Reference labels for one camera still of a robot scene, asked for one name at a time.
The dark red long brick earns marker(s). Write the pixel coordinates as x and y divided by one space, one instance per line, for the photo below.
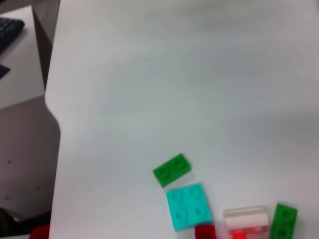
205 232

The green two-stud brick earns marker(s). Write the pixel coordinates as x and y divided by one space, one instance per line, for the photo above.
284 221
172 170

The teal four-stud brick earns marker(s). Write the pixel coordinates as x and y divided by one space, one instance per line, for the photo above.
189 206

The white plastic brick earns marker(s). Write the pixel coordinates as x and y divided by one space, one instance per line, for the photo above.
245 220

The orange sloped brick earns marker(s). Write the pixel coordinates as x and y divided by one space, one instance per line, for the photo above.
239 236

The black flat desk item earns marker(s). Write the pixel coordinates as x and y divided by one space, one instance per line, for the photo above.
3 71

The red rounded plastic object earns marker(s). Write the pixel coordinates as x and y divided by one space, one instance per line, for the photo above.
41 232

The black computer keyboard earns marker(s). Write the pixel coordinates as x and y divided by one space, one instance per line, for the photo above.
8 35

